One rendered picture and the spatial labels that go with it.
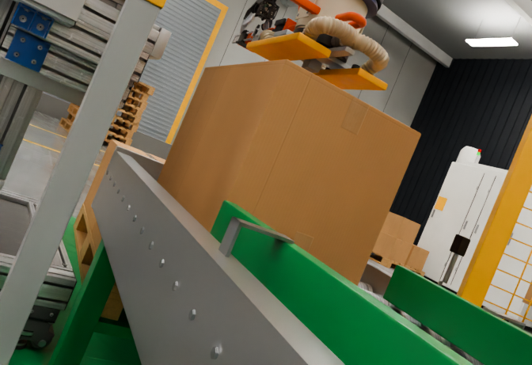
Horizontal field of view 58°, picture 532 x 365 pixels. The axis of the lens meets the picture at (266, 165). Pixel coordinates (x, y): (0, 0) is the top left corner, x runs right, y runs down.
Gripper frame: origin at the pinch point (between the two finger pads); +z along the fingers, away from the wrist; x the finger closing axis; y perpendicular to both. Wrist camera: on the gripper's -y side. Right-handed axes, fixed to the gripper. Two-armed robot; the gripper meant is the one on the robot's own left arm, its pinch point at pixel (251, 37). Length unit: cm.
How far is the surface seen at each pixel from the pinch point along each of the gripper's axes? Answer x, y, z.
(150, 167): -22, 25, 60
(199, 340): -33, 131, 67
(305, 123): -10, 90, 34
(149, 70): 105, -951, -62
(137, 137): 139, -954, 89
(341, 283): -22, 137, 55
